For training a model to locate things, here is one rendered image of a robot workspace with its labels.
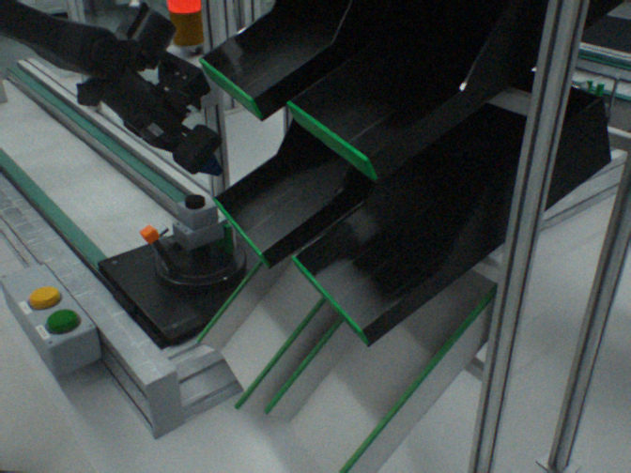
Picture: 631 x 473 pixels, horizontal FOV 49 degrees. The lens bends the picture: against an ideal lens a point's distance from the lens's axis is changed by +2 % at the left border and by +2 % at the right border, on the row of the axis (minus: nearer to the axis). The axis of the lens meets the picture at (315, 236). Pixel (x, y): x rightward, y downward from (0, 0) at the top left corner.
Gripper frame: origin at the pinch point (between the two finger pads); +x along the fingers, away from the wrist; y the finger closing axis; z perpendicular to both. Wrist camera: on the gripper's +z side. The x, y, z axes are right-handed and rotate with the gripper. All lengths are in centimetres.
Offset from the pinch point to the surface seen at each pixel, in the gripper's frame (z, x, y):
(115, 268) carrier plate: -21.0, 8.7, 8.4
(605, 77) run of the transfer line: 95, 106, 18
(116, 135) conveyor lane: -3, 24, 59
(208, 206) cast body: -4.7, 6.9, -1.8
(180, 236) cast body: -10.7, 7.5, -0.4
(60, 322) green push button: -30.0, 1.4, 0.7
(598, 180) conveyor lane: 50, 71, -17
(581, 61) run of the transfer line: 97, 106, 27
